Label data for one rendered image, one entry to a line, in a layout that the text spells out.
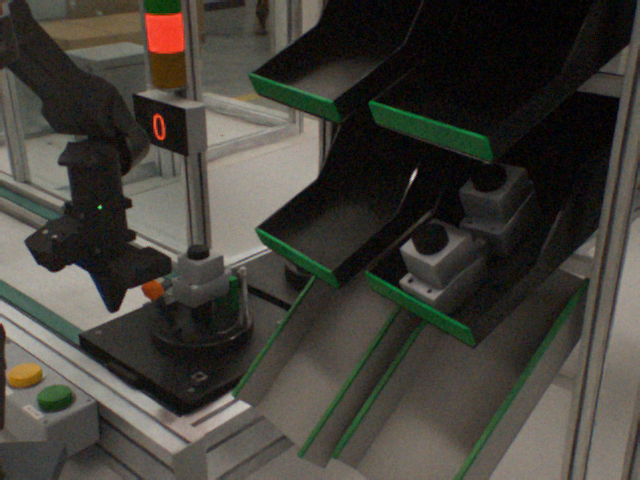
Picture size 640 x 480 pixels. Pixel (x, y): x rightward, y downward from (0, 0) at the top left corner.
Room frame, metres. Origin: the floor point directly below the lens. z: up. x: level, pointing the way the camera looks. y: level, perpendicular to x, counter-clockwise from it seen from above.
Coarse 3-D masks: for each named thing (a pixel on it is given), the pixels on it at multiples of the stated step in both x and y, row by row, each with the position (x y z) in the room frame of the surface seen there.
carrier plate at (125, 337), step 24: (240, 288) 1.08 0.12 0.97; (144, 312) 1.01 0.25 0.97; (264, 312) 1.01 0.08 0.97; (96, 336) 0.95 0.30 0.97; (120, 336) 0.94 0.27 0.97; (144, 336) 0.94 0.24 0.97; (264, 336) 0.94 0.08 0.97; (120, 360) 0.89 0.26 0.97; (144, 360) 0.88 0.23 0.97; (168, 360) 0.88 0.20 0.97; (192, 360) 0.88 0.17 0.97; (216, 360) 0.88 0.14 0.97; (240, 360) 0.88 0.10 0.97; (144, 384) 0.85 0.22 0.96; (168, 384) 0.83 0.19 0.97; (192, 384) 0.83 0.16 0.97; (216, 384) 0.83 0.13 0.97; (192, 408) 0.79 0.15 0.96
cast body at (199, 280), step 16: (192, 256) 0.95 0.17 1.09; (208, 256) 0.95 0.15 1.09; (192, 272) 0.94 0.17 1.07; (208, 272) 0.94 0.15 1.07; (224, 272) 0.97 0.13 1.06; (176, 288) 0.94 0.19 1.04; (192, 288) 0.92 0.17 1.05; (208, 288) 0.94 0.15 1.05; (224, 288) 0.96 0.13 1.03; (192, 304) 0.92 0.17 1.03
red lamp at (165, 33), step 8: (152, 16) 1.15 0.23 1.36; (160, 16) 1.15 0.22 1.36; (168, 16) 1.15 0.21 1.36; (176, 16) 1.16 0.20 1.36; (152, 24) 1.15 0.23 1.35; (160, 24) 1.15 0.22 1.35; (168, 24) 1.15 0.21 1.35; (176, 24) 1.16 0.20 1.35; (152, 32) 1.15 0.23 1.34; (160, 32) 1.15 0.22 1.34; (168, 32) 1.15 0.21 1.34; (176, 32) 1.16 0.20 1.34; (152, 40) 1.16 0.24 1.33; (160, 40) 1.15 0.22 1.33; (168, 40) 1.15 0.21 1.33; (176, 40) 1.16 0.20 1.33; (152, 48) 1.16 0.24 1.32; (160, 48) 1.15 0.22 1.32; (168, 48) 1.15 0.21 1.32; (176, 48) 1.16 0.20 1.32; (184, 48) 1.17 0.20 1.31
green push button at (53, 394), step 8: (64, 384) 0.83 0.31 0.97; (40, 392) 0.81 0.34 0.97; (48, 392) 0.81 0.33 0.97; (56, 392) 0.81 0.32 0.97; (64, 392) 0.81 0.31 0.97; (40, 400) 0.80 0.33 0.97; (48, 400) 0.80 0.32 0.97; (56, 400) 0.80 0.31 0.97; (64, 400) 0.80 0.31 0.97; (40, 408) 0.80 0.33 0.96; (48, 408) 0.79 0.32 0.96; (56, 408) 0.79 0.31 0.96
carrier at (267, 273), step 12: (252, 264) 1.17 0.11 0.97; (264, 264) 1.17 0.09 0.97; (276, 264) 1.17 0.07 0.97; (288, 264) 1.13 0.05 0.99; (252, 276) 1.12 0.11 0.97; (264, 276) 1.12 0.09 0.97; (276, 276) 1.12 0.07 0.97; (288, 276) 1.11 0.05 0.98; (300, 276) 1.09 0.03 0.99; (252, 288) 1.09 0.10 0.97; (264, 288) 1.08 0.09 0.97; (276, 288) 1.08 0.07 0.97; (288, 288) 1.08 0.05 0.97; (300, 288) 1.08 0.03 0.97; (276, 300) 1.05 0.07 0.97; (288, 300) 1.05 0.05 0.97
